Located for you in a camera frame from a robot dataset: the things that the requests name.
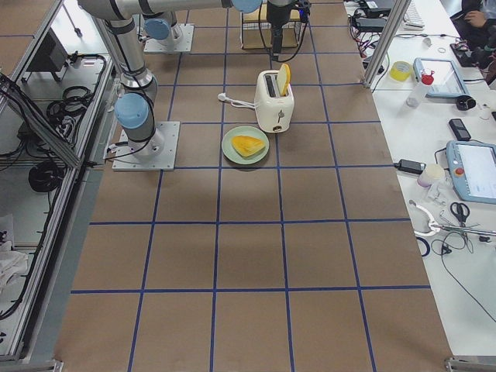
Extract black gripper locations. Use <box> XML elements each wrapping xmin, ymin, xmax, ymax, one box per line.
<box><xmin>267</xmin><ymin>0</ymin><xmax>312</xmax><ymax>62</ymax></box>

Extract white two-slot toaster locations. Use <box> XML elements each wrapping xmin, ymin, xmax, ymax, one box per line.
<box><xmin>254</xmin><ymin>70</ymin><xmax>295</xmax><ymax>133</ymax></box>

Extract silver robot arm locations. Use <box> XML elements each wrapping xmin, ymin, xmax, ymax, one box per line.
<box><xmin>143</xmin><ymin>1</ymin><xmax>312</xmax><ymax>63</ymax></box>
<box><xmin>78</xmin><ymin>0</ymin><xmax>261</xmax><ymax>170</ymax></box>

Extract toast slice in toaster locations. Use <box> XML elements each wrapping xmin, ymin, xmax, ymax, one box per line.
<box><xmin>276</xmin><ymin>63</ymin><xmax>291</xmax><ymax>97</ymax></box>

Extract light green plate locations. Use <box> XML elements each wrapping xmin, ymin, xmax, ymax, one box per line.
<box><xmin>222</xmin><ymin>126</ymin><xmax>269</xmax><ymax>164</ymax></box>

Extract toast slice on plate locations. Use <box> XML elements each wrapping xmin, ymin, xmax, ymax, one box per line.
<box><xmin>231</xmin><ymin>136</ymin><xmax>265</xmax><ymax>157</ymax></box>

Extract yellow tape roll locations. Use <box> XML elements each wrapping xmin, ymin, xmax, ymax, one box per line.
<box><xmin>389</xmin><ymin>60</ymin><xmax>412</xmax><ymax>81</ymax></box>

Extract red capped clear bottle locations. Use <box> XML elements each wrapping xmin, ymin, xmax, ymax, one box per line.
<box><xmin>406</xmin><ymin>71</ymin><xmax>434</xmax><ymax>108</ymax></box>

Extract upper blue teach pendant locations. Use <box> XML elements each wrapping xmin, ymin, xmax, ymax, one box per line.
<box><xmin>413</xmin><ymin>57</ymin><xmax>469</xmax><ymax>98</ymax></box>

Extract blue teach pendant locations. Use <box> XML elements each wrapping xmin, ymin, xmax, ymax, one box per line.
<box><xmin>413</xmin><ymin>57</ymin><xmax>469</xmax><ymax>98</ymax></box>
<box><xmin>446</xmin><ymin>140</ymin><xmax>496</xmax><ymax>205</ymax></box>

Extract black power adapter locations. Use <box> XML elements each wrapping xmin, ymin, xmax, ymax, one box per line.
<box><xmin>394</xmin><ymin>159</ymin><xmax>426</xmax><ymax>174</ymax></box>

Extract black smartwatch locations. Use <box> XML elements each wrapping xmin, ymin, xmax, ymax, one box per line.
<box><xmin>456</xmin><ymin>95</ymin><xmax>477</xmax><ymax>112</ymax></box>

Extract white plastic cup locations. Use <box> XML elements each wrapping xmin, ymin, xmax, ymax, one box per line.
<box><xmin>417</xmin><ymin>164</ymin><xmax>445</xmax><ymax>188</ymax></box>

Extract lower blue teach pendant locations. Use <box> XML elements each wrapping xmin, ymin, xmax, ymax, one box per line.
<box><xmin>446</xmin><ymin>140</ymin><xmax>496</xmax><ymax>205</ymax></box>

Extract wire grid wooden box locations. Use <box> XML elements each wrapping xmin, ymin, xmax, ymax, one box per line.
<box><xmin>239</xmin><ymin>4</ymin><xmax>302</xmax><ymax>50</ymax></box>

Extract white toaster power cord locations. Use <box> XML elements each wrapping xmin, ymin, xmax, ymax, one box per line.
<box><xmin>218</xmin><ymin>93</ymin><xmax>259</xmax><ymax>111</ymax></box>

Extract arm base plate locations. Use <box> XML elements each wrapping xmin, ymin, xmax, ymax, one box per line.
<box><xmin>144</xmin><ymin>19</ymin><xmax>194</xmax><ymax>54</ymax></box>
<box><xmin>112</xmin><ymin>122</ymin><xmax>180</xmax><ymax>171</ymax></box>

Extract aluminium frame post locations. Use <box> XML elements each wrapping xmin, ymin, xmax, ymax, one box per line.
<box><xmin>363</xmin><ymin>0</ymin><xmax>411</xmax><ymax>88</ymax></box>

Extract black handled scissors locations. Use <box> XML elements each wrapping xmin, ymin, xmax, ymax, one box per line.
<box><xmin>449</xmin><ymin>201</ymin><xmax>470</xmax><ymax>227</ymax></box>

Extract black cable coil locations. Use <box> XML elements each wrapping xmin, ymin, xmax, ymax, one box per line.
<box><xmin>28</xmin><ymin>160</ymin><xmax>63</xmax><ymax>194</ymax></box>

